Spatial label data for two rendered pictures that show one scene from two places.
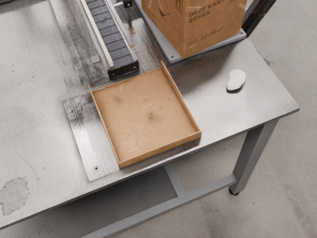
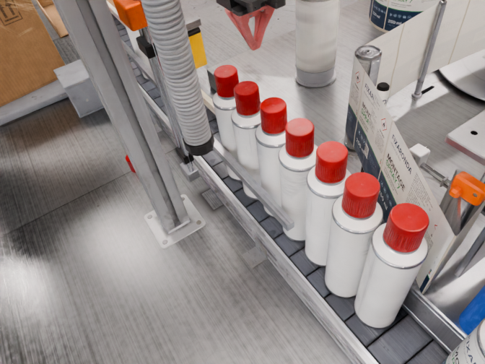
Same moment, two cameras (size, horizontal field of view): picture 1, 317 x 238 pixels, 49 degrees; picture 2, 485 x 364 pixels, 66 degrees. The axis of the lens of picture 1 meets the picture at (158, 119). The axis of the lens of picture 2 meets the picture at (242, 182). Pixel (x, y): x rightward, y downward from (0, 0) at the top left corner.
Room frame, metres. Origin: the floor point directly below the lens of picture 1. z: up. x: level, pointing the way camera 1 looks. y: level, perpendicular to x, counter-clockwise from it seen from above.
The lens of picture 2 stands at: (2.05, 0.35, 1.37)
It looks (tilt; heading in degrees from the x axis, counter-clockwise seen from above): 49 degrees down; 174
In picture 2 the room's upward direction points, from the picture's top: 10 degrees counter-clockwise
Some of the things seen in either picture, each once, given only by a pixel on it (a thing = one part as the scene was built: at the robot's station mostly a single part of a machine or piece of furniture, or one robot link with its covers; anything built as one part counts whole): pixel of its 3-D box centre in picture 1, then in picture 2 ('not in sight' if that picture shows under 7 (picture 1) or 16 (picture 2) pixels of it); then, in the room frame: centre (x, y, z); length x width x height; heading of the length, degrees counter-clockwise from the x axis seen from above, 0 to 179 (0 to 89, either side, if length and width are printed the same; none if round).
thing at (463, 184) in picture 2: not in sight; (466, 190); (1.87, 0.57, 1.08); 0.03 x 0.02 x 0.02; 20
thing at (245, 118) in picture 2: not in sight; (252, 144); (1.64, 0.42, 0.98); 0.05 x 0.05 x 0.20
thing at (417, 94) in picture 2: not in sight; (428, 53); (1.51, 0.78, 0.97); 0.02 x 0.02 x 0.19
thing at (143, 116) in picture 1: (142, 110); (82, 4); (0.60, 0.05, 0.85); 0.30 x 0.26 x 0.04; 20
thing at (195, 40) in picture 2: not in sight; (194, 49); (1.54, 0.37, 1.09); 0.03 x 0.01 x 0.06; 110
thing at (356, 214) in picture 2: not in sight; (351, 240); (1.84, 0.49, 0.98); 0.05 x 0.05 x 0.20
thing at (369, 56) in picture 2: not in sight; (360, 104); (1.60, 0.61, 0.97); 0.05 x 0.05 x 0.19
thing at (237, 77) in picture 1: (235, 79); not in sight; (0.70, -0.26, 0.85); 0.08 x 0.07 x 0.04; 115
